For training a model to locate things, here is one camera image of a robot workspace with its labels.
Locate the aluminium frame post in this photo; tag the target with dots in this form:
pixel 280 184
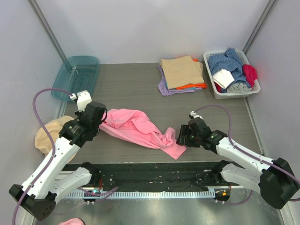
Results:
pixel 44 23
pixel 271 4

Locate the pink cloth at bottom edge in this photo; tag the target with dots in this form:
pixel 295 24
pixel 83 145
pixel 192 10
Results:
pixel 73 221

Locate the white slotted cable duct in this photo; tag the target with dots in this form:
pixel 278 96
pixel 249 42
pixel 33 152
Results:
pixel 144 195

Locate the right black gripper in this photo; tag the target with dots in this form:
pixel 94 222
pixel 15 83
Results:
pixel 185 135

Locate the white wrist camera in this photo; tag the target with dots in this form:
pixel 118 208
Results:
pixel 82 99
pixel 194 115

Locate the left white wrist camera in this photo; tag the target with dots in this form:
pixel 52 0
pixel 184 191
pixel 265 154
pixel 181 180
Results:
pixel 82 99

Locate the pink t shirt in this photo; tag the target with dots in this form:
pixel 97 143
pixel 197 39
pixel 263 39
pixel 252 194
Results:
pixel 135 126

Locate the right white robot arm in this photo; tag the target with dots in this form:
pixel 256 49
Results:
pixel 273 179

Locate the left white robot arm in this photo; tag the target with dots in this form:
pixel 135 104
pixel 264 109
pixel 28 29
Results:
pixel 40 193

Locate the teal folded t shirt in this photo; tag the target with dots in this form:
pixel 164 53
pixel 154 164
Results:
pixel 176 85

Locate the left aluminium frame post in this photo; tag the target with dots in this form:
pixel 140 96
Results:
pixel 44 23

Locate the lavender folded t shirt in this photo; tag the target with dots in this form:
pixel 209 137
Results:
pixel 162 86

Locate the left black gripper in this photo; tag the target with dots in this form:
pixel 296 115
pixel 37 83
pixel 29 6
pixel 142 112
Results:
pixel 98 115

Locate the white cloth in basket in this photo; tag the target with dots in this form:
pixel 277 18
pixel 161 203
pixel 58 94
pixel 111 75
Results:
pixel 223 78

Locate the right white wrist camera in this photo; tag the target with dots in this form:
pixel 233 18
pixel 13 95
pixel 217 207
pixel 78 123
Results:
pixel 194 115

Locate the beige crumpled cloth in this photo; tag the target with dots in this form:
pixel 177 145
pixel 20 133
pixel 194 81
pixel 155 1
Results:
pixel 42 141

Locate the grey cloth in basket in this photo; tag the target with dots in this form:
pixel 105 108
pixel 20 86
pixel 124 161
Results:
pixel 239 88

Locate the magenta cloth in basket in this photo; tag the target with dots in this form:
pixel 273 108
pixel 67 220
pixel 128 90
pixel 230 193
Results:
pixel 250 74

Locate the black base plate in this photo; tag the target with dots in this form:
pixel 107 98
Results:
pixel 158 177

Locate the orange folded t shirt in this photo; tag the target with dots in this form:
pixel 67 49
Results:
pixel 203 85

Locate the beige folded t shirt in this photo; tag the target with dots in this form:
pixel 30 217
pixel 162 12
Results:
pixel 182 70

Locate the red cloth in basket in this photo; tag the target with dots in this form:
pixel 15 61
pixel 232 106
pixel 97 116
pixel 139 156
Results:
pixel 218 87

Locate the white plastic basket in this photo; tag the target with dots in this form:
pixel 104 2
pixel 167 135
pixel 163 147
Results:
pixel 256 89

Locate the teal plastic bin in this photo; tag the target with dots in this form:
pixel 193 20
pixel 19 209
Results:
pixel 78 73

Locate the right aluminium frame post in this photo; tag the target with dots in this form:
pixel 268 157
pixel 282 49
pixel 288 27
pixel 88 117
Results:
pixel 271 4

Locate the blue checked shirt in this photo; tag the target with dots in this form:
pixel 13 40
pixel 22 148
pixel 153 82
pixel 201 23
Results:
pixel 229 61

